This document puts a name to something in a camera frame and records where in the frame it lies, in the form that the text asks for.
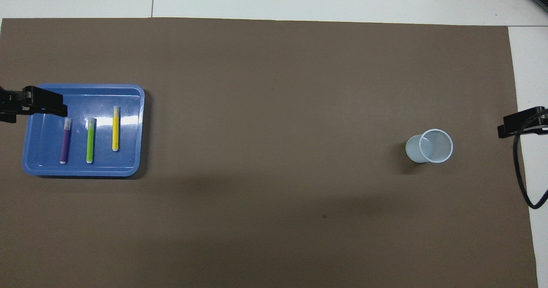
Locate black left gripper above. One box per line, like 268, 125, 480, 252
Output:
0, 86, 68, 124

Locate green highlighter pen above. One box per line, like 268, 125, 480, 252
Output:
86, 117, 97, 164

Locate yellow highlighter pen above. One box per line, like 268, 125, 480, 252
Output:
112, 105, 121, 152

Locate purple highlighter pen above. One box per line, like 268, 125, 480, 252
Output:
60, 118, 73, 164

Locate blue plastic tray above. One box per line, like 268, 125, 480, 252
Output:
21, 83, 145, 177

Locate translucent plastic cup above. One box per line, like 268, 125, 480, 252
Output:
405, 128, 454, 164

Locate brown table mat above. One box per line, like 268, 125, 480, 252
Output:
0, 18, 539, 288

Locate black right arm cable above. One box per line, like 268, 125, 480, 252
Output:
513, 125, 548, 209

